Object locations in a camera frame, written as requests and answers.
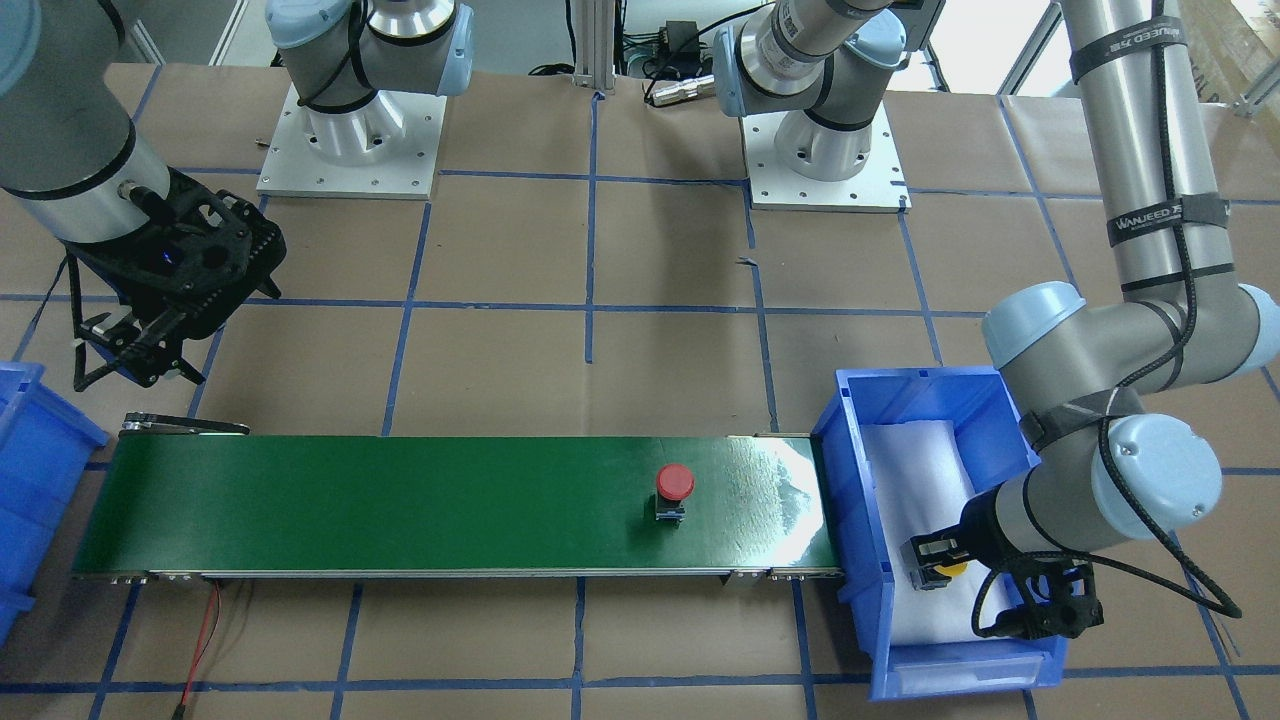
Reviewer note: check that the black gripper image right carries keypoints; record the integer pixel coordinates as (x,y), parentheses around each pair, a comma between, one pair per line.
(978,532)

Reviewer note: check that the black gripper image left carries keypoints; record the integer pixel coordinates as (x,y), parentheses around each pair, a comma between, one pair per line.
(112,284)

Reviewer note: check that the red push button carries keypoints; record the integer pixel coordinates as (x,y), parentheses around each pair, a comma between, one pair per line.
(674,483)

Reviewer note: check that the yellow push button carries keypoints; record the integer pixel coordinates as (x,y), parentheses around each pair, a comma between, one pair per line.
(954,570)

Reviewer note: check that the silver robot arm image right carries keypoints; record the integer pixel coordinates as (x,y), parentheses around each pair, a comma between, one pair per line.
(1110,471)

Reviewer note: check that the white foam pad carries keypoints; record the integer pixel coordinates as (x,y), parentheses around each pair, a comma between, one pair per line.
(921,487)

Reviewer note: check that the blue plastic bin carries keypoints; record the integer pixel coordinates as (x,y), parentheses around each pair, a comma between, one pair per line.
(975,400)
(46,443)

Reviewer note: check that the green conveyor belt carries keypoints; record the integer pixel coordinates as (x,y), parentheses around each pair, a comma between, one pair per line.
(363,507)

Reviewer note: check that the silver cylindrical connector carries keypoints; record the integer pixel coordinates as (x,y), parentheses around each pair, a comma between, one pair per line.
(669,94)

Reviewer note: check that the cardboard box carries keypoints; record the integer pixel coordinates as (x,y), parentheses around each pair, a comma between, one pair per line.
(1233,47)

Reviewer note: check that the black power adapter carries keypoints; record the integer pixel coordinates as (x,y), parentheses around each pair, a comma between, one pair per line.
(678,40)

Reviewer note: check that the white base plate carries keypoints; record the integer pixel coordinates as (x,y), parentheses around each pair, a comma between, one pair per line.
(795,165)
(386,150)

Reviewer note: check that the aluminium profile post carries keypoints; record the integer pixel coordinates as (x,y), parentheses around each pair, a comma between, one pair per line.
(595,25)

